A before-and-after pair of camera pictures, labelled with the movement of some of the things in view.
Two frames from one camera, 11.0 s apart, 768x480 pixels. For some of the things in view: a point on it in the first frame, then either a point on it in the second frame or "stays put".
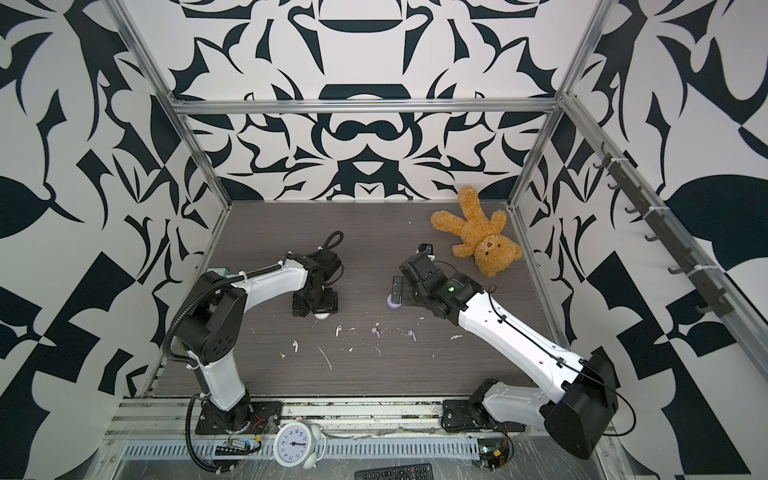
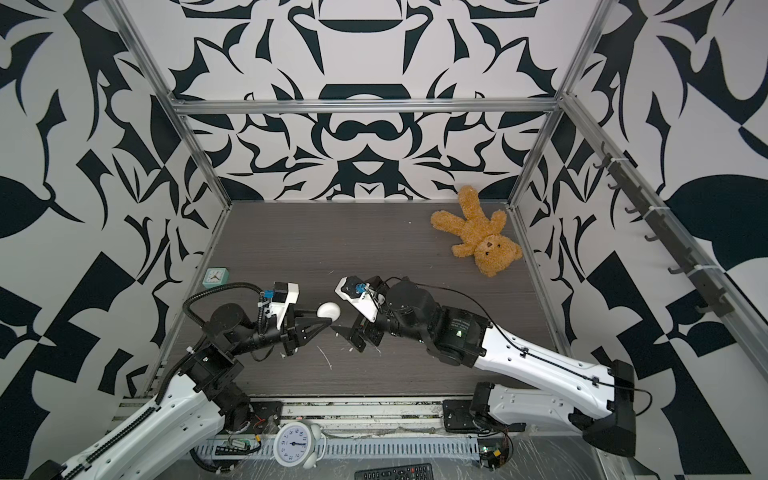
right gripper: (405, 297) → (353, 336)
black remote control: (411, 472) stays put
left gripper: (331, 306) → (290, 327)
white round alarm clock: (298, 443) stays put
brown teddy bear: (492, 252) stays put
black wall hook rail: (715, 300) stays put
